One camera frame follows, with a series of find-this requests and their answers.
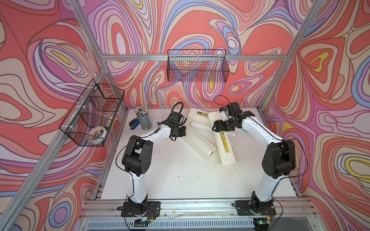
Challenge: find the tape roll in basket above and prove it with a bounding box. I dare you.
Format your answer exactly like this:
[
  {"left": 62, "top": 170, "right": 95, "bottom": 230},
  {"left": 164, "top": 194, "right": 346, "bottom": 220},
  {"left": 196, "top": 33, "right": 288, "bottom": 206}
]
[{"left": 87, "top": 126, "right": 108, "bottom": 144}]

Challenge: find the wire basket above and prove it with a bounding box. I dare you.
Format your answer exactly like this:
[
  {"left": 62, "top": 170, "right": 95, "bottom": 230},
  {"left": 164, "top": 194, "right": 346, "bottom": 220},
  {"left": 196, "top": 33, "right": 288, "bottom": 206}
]
[
  {"left": 59, "top": 80, "right": 125, "bottom": 147},
  {"left": 167, "top": 48, "right": 230, "bottom": 83}
]

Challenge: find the back wire basket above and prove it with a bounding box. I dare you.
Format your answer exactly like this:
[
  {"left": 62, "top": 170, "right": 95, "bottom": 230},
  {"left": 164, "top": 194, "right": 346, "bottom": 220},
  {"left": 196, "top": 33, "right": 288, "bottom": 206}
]
[{"left": 167, "top": 48, "right": 230, "bottom": 83}]

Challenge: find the white wrap dispenser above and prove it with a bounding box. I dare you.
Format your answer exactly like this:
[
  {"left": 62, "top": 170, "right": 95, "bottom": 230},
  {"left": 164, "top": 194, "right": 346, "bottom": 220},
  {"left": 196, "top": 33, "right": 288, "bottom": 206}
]
[
  {"left": 208, "top": 112, "right": 236, "bottom": 166},
  {"left": 184, "top": 108, "right": 217, "bottom": 160}
]

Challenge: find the pencil cup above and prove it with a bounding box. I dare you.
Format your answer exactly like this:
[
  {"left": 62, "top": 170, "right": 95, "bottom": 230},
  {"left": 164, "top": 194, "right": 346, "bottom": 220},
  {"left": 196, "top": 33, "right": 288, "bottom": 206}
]
[{"left": 135, "top": 106, "right": 152, "bottom": 131}]

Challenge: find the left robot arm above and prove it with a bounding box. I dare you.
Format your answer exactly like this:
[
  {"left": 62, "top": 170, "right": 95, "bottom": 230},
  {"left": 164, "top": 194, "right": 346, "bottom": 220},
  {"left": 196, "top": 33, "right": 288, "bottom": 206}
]
[{"left": 121, "top": 102, "right": 187, "bottom": 214}]

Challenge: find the left wire basket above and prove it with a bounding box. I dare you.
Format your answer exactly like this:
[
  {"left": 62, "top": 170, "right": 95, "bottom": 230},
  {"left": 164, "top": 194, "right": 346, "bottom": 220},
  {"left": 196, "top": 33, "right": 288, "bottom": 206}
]
[{"left": 59, "top": 80, "right": 125, "bottom": 147}]

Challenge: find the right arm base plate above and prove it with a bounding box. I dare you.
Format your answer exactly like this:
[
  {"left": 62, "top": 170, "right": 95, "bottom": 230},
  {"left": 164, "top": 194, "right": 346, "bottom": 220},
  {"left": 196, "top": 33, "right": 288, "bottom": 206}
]
[{"left": 232, "top": 198, "right": 277, "bottom": 217}]

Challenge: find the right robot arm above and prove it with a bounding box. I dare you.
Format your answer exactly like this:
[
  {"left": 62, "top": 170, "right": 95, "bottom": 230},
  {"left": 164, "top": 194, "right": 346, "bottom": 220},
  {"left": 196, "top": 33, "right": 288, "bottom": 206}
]
[{"left": 208, "top": 102, "right": 296, "bottom": 216}]

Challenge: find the blue stapler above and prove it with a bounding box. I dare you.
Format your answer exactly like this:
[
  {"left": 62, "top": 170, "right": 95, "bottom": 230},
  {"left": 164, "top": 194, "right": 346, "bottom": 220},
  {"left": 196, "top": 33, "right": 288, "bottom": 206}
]
[{"left": 129, "top": 118, "right": 140, "bottom": 130}]

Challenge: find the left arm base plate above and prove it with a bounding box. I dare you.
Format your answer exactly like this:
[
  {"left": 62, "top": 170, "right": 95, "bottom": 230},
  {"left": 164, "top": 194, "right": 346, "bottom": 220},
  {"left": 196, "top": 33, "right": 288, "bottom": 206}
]
[{"left": 121, "top": 200, "right": 161, "bottom": 218}]

